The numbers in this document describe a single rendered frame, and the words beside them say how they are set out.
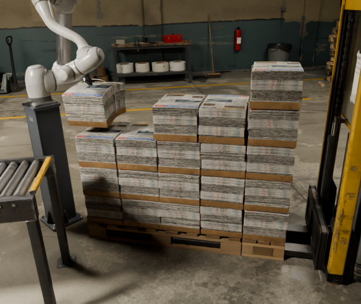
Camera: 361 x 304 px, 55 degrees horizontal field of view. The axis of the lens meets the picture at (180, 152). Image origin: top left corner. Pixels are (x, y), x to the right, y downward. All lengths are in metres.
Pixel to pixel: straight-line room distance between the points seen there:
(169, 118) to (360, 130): 1.07
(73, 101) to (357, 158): 1.72
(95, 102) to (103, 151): 0.34
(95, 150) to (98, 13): 6.67
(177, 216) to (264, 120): 0.90
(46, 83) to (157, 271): 1.52
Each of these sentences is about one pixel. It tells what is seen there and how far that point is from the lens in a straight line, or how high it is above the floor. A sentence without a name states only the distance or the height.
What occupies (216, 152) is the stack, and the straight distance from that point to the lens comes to 2.24.
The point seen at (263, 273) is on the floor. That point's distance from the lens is 2.49.
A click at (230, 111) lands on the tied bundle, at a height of 1.05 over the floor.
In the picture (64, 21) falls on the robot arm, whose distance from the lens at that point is 2.59.
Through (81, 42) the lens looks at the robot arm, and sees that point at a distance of 2.20.
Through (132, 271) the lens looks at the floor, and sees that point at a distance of 2.50.
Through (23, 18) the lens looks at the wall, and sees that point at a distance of 9.18.
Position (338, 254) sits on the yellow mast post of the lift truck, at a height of 0.24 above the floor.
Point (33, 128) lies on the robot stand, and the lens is 2.80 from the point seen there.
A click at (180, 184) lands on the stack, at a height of 0.53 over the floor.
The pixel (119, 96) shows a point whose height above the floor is 1.06.
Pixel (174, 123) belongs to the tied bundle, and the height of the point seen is 0.95.
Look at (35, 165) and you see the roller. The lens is 2.21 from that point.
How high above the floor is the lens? 1.62
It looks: 22 degrees down
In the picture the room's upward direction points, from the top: 1 degrees counter-clockwise
